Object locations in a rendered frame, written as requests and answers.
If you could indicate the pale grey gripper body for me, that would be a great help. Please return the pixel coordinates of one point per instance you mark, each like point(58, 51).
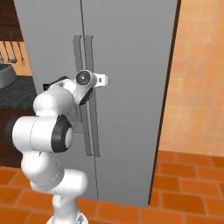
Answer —
point(78, 127)

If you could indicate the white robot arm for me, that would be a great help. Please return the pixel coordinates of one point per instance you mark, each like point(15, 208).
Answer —
point(43, 137)

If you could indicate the grey fridge door, wide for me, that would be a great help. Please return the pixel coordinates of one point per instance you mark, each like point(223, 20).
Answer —
point(131, 87)

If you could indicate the grey fridge door, narrow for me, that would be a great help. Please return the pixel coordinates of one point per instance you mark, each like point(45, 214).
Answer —
point(55, 43)

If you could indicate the dark brown fridge side panel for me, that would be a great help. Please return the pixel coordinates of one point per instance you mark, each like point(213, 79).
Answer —
point(169, 73)

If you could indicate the dark brown base cupboard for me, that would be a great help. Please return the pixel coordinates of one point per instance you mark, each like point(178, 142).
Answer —
point(8, 157)

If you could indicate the dark grey small appliance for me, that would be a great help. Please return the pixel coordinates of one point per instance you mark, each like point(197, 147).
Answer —
point(5, 76)

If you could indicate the hanging grey fork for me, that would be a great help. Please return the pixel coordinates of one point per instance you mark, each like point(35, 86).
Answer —
point(21, 57)

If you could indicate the hanging grey ladle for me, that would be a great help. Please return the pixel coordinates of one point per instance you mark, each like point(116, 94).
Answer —
point(12, 55)

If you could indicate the hanging grey spoon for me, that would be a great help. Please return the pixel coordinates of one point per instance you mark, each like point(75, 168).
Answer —
point(7, 52)

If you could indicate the dark brown wall cupboard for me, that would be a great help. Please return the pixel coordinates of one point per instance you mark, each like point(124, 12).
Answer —
point(10, 17)

